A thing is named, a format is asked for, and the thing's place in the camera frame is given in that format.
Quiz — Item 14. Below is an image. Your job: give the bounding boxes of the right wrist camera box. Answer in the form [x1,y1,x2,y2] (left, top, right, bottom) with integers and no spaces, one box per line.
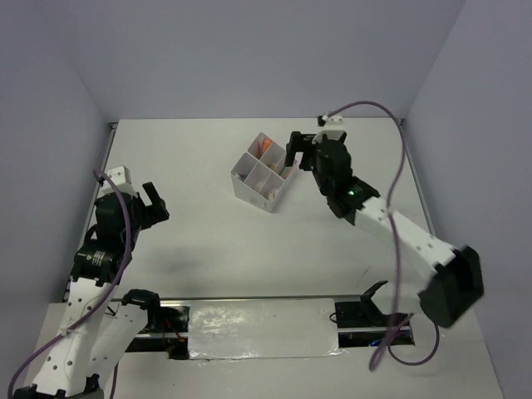
[313,115,346,143]

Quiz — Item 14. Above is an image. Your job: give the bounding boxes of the metal table rail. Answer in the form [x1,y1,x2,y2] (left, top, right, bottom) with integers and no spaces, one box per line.
[160,294,362,306]

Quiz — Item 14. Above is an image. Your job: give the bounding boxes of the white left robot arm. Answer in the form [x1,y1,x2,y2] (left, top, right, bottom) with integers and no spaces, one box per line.
[7,181,170,398]

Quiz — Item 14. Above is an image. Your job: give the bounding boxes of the orange highlighter with clear cap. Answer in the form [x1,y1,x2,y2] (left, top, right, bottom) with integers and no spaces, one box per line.
[261,138,272,152]

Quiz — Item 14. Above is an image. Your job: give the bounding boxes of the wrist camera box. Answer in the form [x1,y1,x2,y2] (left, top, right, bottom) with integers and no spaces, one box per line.
[106,165,136,196]
[313,115,346,143]

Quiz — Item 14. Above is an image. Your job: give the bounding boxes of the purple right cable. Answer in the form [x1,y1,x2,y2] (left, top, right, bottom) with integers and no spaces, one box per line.
[330,101,441,371]

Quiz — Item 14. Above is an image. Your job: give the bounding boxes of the white six-compartment organizer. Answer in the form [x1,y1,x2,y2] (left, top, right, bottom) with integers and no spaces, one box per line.
[230,133,299,213]

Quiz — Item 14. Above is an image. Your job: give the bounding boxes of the green highlighter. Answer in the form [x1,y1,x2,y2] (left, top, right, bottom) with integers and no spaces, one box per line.
[279,166,293,179]

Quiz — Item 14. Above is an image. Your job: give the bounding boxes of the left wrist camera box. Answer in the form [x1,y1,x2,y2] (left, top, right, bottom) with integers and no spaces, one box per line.
[106,165,136,196]

